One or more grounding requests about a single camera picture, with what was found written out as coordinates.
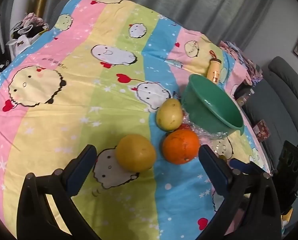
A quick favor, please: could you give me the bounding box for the striped cartoon printed blanket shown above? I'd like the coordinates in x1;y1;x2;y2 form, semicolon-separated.
0;0;271;240

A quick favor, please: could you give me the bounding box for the clear plastic bottle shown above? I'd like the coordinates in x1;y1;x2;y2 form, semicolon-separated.
235;87;255;107

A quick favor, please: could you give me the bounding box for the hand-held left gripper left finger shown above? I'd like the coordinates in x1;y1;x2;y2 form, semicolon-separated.
17;144;101;240

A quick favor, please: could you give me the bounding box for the white bag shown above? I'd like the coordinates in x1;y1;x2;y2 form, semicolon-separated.
6;12;50;55

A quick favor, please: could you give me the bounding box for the yellow bear-print bottle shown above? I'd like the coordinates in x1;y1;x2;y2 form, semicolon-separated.
206;51;222;83

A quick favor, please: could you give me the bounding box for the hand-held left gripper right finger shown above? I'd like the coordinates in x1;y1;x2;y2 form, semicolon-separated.
197;145;281;240

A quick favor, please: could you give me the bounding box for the yellow citrus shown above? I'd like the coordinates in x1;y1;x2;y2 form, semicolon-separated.
115;134;156;172

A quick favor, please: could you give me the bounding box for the yellow-green pear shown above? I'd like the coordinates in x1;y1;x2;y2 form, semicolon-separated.
156;98;184;131

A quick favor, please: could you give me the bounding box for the grey curtain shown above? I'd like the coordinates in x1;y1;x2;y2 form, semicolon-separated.
56;0;273;49

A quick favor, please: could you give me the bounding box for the pile of pastel clothes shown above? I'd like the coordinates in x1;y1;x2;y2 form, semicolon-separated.
219;40;263;85

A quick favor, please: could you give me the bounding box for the orange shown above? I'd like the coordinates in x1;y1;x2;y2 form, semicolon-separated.
162;129;200;165

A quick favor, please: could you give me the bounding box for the grey sofa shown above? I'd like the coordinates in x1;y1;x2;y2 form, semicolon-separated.
235;56;298;170

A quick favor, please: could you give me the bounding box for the gold patterned curtain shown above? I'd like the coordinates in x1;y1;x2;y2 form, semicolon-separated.
37;0;126;28

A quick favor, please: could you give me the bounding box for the red snack packet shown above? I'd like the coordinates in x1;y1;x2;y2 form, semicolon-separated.
253;120;270;141

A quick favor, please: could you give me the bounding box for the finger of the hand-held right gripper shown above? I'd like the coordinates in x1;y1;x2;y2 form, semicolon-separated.
231;158;270;178

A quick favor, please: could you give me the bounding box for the green plastic basin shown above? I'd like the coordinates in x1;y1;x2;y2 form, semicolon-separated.
181;74;245;135

